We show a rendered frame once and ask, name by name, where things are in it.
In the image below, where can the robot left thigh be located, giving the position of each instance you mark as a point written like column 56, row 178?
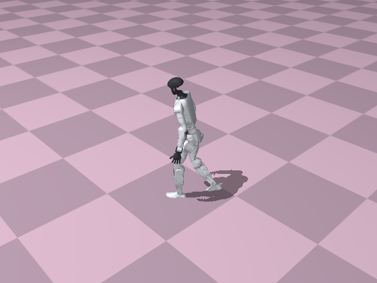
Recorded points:
column 187, row 148

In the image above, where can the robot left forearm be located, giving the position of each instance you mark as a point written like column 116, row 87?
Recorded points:
column 181, row 139

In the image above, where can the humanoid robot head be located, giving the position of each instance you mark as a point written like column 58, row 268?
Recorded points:
column 175, row 83

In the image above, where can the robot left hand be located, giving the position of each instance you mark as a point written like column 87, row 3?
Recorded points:
column 177, row 156

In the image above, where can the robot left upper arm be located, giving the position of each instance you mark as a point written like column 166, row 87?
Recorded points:
column 178, row 111

